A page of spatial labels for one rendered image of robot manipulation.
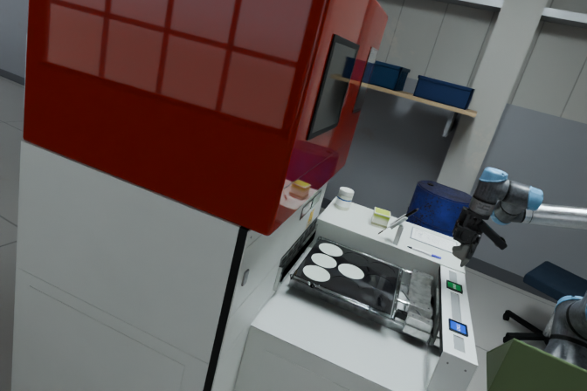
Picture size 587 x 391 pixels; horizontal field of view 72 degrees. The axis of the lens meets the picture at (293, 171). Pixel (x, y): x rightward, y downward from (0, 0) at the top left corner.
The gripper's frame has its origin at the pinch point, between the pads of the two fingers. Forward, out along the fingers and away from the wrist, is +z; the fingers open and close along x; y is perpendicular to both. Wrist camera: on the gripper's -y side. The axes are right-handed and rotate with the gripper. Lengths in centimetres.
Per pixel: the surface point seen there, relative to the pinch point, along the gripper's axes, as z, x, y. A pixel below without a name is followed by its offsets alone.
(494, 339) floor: 106, -146, -70
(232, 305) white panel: 4, 65, 59
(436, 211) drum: 42, -193, -7
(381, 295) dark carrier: 15.9, 14.1, 23.7
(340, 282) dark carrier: 16.0, 16.2, 38.4
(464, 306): 9.8, 11.4, -2.6
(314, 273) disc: 16, 17, 48
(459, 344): 10.2, 33.4, 0.4
